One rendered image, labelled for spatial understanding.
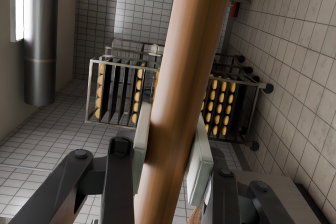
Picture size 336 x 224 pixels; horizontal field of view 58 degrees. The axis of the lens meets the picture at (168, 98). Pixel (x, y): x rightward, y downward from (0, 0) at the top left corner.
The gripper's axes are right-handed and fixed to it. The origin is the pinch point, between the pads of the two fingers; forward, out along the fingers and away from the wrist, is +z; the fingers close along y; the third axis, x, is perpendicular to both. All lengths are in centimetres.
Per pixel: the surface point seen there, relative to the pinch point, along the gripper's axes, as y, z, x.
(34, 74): -123, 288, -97
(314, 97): 115, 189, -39
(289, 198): 97, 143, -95
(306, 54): 113, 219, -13
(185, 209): 46, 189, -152
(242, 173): 72, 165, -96
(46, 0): -117, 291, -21
